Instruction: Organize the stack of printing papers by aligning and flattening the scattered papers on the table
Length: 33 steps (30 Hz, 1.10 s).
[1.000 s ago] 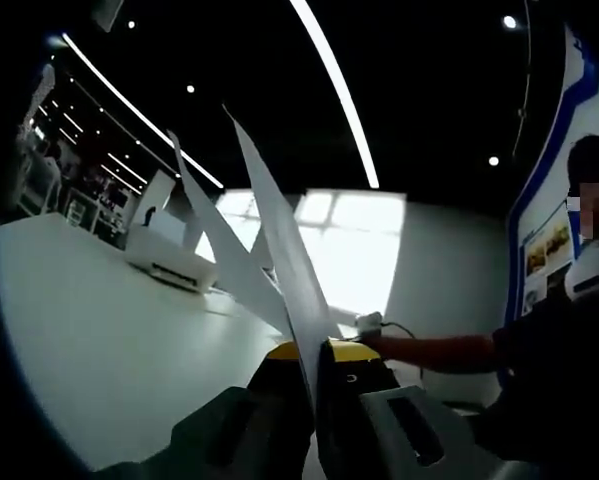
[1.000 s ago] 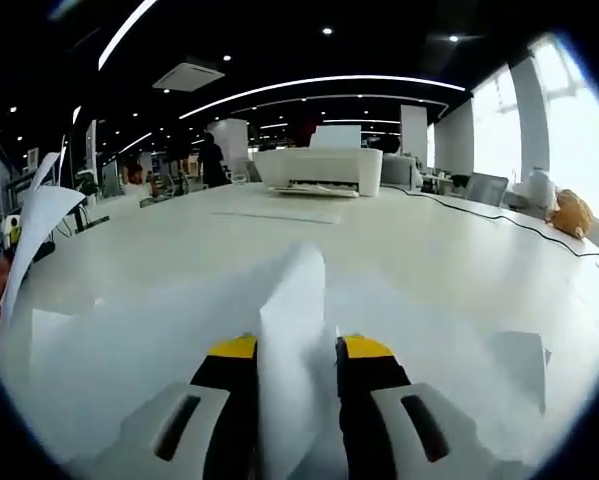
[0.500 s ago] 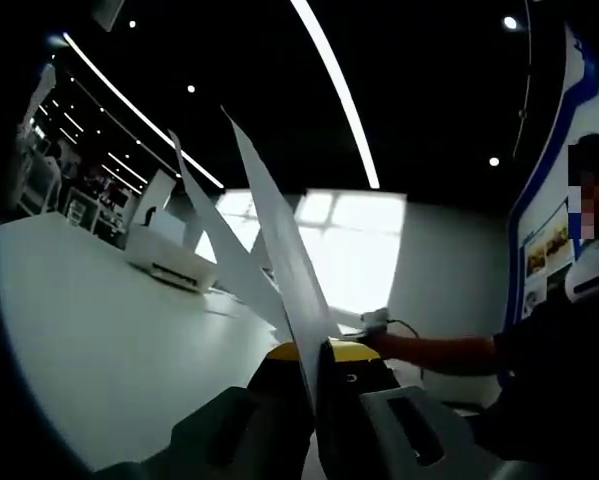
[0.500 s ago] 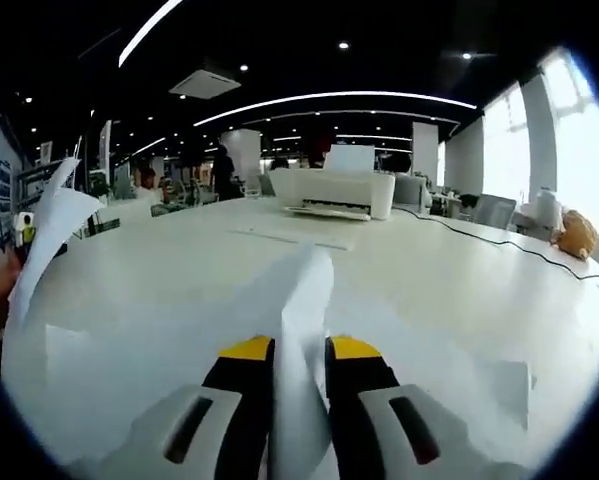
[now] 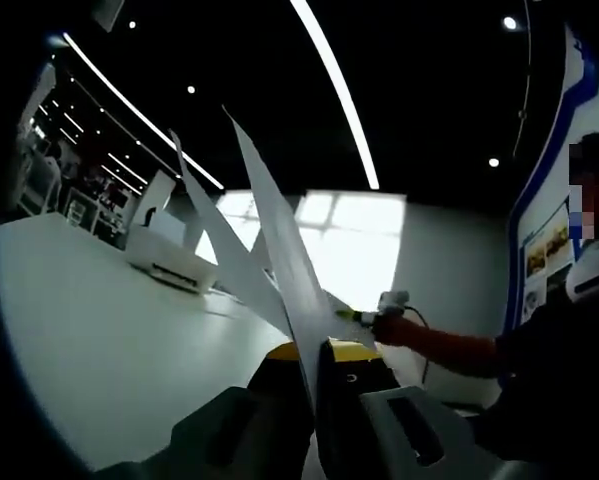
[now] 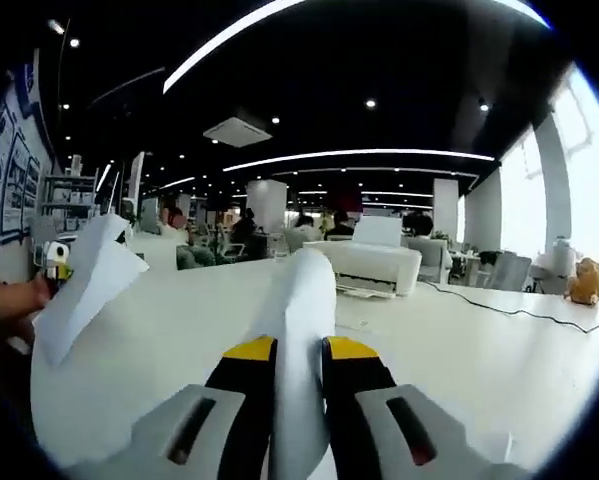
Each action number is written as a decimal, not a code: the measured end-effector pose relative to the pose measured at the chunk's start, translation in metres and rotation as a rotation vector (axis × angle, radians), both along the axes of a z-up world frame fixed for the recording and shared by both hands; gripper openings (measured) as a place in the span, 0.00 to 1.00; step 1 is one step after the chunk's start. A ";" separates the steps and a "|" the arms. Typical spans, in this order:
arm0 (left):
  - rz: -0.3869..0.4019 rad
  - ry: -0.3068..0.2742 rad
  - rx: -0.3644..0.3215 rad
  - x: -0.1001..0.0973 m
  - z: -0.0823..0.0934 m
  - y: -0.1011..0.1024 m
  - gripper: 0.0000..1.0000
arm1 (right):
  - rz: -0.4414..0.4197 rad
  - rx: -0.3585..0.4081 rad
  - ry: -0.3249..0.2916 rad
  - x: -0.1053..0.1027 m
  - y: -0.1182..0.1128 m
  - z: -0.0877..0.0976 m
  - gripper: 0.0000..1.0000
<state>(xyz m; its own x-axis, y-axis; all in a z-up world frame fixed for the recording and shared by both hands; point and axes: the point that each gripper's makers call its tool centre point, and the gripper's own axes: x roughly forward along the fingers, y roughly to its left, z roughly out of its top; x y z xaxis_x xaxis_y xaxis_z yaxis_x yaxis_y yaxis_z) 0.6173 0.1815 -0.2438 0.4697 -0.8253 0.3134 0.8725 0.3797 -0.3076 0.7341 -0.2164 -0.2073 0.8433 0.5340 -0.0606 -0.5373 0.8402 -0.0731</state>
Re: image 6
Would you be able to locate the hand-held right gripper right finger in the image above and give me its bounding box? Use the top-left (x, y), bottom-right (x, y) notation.
top-left (321, 334), bottom-right (485, 480)

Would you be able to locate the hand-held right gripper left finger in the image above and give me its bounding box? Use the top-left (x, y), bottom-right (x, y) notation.
top-left (103, 334), bottom-right (279, 480)

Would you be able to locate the single printing paper sheet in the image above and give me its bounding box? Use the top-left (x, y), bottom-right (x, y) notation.
top-left (31, 213), bottom-right (150, 369)

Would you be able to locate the person's left hand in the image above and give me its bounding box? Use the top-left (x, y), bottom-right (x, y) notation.
top-left (0, 277), bottom-right (53, 322)

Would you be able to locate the grey storage shelf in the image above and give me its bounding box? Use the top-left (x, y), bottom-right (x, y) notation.
top-left (41, 154), bottom-right (99, 234)

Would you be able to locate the white printer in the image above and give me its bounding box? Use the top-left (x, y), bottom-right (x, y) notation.
top-left (302, 216), bottom-right (424, 300)

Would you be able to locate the grey mesh office chair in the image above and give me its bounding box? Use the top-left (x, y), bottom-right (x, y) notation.
top-left (488, 252), bottom-right (533, 291)

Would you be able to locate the ceiling air conditioner vent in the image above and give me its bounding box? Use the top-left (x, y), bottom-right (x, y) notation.
top-left (202, 117), bottom-right (273, 149)

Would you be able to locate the red hanging banner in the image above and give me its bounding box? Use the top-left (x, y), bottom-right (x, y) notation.
top-left (334, 189), bottom-right (365, 217)

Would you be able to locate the long ceiling light strip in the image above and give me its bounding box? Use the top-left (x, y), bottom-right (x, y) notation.
top-left (162, 0), bottom-right (550, 95)

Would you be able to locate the orange plush toy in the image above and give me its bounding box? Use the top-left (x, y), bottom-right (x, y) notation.
top-left (563, 257), bottom-right (599, 305)

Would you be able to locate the curved ceiling light strip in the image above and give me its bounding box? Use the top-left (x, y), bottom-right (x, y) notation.
top-left (222, 147), bottom-right (496, 173)

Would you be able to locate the large bright window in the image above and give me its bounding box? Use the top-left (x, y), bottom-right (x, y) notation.
top-left (498, 62), bottom-right (599, 261)

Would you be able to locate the blue white wall poster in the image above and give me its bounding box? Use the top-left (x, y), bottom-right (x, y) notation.
top-left (0, 49), bottom-right (58, 256)

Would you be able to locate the black printer cable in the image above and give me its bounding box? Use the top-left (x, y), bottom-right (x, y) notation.
top-left (418, 279), bottom-right (599, 336)

